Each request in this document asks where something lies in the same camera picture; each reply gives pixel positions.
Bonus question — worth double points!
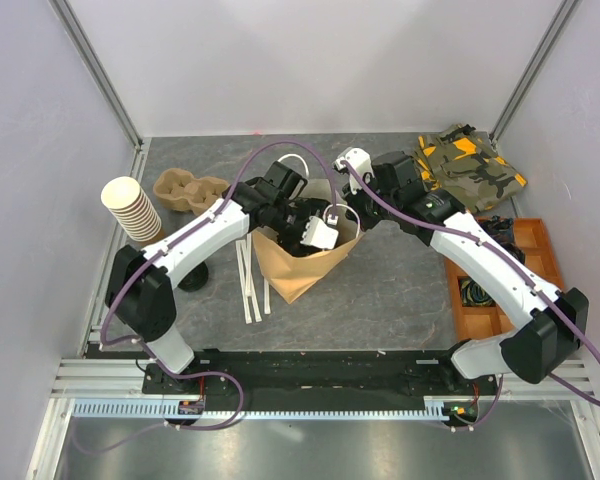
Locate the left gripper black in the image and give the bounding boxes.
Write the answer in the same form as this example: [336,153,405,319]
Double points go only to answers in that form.
[270,199,329,263]

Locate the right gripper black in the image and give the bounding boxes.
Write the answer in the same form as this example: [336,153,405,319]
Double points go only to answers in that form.
[342,172,399,233]

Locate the brown paper bag with handles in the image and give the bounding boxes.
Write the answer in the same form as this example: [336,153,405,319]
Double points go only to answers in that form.
[252,159,362,304]

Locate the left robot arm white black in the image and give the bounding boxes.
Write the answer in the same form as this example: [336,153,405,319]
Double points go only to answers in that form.
[105,162,338,393]

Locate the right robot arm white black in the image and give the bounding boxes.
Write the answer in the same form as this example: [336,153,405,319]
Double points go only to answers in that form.
[334,148,589,394]

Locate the white wrapped straw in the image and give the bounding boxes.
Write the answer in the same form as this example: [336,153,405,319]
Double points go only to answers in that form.
[235,240,253,325]
[244,234,262,323]
[263,278,271,315]

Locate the camouflage folded cloth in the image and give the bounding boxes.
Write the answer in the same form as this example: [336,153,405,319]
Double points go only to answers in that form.
[413,124,527,214]

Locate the stack of black lids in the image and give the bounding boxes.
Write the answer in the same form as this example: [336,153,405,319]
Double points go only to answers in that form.
[178,262,209,292]

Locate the brown pulp cup carrier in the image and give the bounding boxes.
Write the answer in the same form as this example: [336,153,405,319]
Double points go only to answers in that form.
[153,168,230,215]

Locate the black rolled item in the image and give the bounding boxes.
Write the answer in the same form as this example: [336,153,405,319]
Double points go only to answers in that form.
[478,215,515,245]

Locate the blue yellow rolled item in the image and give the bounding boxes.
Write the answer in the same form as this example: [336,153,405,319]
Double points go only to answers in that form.
[459,278,495,307]

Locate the stack of paper cups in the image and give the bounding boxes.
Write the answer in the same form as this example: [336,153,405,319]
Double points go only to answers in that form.
[101,176,165,245]

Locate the orange wooden compartment tray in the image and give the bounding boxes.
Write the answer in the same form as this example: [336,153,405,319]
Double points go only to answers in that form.
[444,218,564,340]

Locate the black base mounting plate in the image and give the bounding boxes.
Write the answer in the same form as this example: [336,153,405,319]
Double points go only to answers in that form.
[142,349,497,411]

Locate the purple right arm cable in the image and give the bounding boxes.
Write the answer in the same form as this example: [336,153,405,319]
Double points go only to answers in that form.
[341,158,600,434]

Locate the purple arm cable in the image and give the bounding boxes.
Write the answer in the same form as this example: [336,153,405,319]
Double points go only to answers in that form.
[341,158,600,434]
[71,140,340,455]

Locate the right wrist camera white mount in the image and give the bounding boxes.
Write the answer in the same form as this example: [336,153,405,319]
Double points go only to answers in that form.
[333,147,375,183]

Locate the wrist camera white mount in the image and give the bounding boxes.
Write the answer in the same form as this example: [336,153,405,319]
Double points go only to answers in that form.
[300,204,339,250]
[333,147,375,183]

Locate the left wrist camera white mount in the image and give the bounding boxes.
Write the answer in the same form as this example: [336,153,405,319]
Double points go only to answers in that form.
[300,204,339,250]

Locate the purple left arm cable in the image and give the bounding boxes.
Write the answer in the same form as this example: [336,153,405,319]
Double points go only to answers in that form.
[71,140,340,455]

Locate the grey slotted cable duct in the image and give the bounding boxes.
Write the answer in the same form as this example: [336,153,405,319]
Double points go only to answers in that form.
[72,398,452,421]

